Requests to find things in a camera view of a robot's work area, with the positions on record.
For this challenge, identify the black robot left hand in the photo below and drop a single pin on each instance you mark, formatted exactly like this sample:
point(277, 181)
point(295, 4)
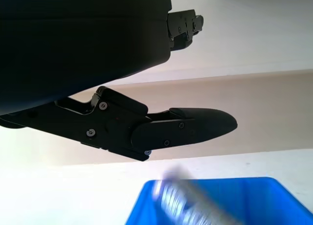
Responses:
point(73, 44)

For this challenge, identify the purple white gum can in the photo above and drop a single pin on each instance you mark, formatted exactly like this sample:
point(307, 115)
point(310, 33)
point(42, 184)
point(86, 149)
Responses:
point(185, 200)

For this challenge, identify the blue plastic tray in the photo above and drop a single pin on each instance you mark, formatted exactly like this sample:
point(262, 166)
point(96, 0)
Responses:
point(256, 203)

